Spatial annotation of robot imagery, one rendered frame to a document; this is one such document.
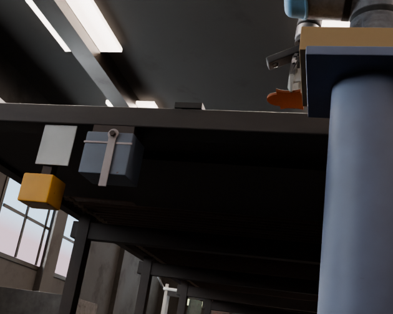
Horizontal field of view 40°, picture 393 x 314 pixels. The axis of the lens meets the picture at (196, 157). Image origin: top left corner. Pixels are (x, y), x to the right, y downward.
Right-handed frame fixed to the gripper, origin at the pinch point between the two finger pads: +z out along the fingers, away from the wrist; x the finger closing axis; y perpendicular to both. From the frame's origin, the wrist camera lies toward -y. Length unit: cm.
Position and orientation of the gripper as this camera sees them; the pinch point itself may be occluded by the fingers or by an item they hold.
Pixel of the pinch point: (290, 98)
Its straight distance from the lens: 163.6
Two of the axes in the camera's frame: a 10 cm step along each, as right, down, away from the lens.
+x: 2.6, 3.7, 8.9
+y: 9.4, 1.0, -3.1
